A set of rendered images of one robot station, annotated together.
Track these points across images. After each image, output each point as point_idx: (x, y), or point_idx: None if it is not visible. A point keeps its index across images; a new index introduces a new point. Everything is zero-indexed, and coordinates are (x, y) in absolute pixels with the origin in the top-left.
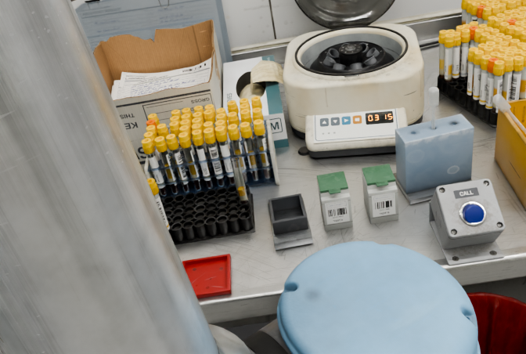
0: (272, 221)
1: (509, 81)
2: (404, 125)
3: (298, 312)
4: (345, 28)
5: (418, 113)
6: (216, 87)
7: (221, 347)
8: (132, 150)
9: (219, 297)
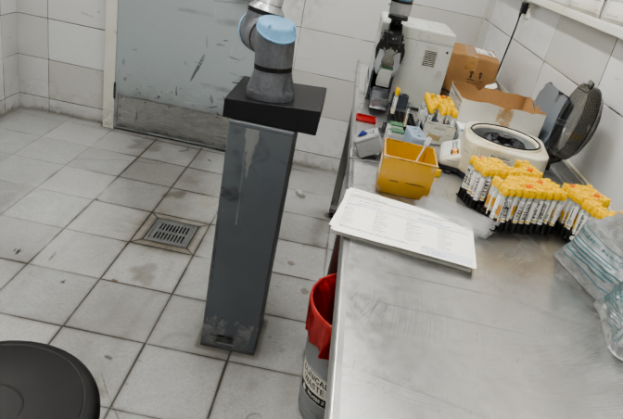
0: (384, 121)
1: (471, 171)
2: (448, 157)
3: (277, 16)
4: (538, 144)
5: (464, 168)
6: (476, 112)
7: (271, 6)
8: None
9: (355, 119)
